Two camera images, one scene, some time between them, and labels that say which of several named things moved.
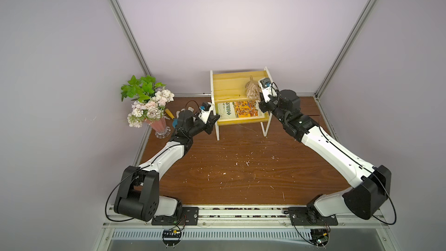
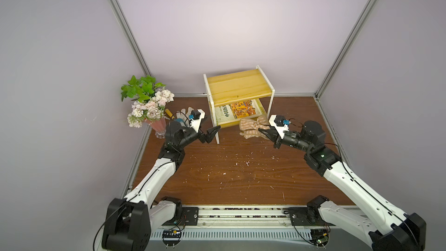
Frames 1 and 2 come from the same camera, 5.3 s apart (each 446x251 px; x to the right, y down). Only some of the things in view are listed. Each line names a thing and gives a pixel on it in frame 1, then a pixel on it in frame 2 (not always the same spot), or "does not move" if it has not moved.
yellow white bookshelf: [235, 94] does not move
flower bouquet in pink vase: [152, 96] does not move
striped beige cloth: [252, 89] to [250, 128]
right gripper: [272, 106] to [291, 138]
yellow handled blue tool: [175, 121] does not move
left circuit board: [171, 237] does not move
